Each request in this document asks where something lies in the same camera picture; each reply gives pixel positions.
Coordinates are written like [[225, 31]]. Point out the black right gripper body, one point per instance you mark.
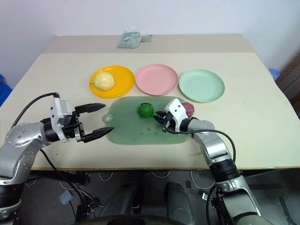
[[169, 120]]

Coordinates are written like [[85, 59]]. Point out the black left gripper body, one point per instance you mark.
[[74, 126]]

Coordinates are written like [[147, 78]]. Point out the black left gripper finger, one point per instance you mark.
[[98, 133], [90, 107]]

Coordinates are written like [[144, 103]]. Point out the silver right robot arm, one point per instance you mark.
[[218, 150]]

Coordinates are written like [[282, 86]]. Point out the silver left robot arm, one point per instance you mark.
[[22, 140]]

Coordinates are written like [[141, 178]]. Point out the dark red round item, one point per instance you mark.
[[189, 109]]

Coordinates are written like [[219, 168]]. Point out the pink plate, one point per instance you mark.
[[156, 79]]

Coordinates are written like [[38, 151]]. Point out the yellow plate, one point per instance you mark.
[[112, 80]]

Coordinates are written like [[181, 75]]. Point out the green plate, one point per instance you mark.
[[201, 85]]

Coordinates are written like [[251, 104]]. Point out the green round cabbage toy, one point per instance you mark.
[[145, 110]]

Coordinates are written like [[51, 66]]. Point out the yellow round bread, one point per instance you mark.
[[104, 81]]

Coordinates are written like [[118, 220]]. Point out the green translucent cutting board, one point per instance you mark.
[[131, 131]]

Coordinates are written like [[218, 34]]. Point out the dark rounded robot leg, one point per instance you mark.
[[179, 201], [117, 201]]

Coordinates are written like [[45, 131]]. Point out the grey power adapter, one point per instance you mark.
[[66, 197]]

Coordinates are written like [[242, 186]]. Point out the crumpled green plastic bag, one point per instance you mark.
[[129, 39]]

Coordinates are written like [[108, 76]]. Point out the blue plastic crate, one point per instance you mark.
[[3, 89]]

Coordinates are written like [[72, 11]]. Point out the blue round stool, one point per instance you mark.
[[274, 73]]

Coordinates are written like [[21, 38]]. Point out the brown wooden furniture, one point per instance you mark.
[[289, 77]]

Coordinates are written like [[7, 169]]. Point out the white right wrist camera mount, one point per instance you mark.
[[177, 110]]

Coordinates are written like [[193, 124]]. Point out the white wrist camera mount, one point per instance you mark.
[[59, 111], [177, 110]]

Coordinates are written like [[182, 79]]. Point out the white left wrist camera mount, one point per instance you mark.
[[59, 111]]

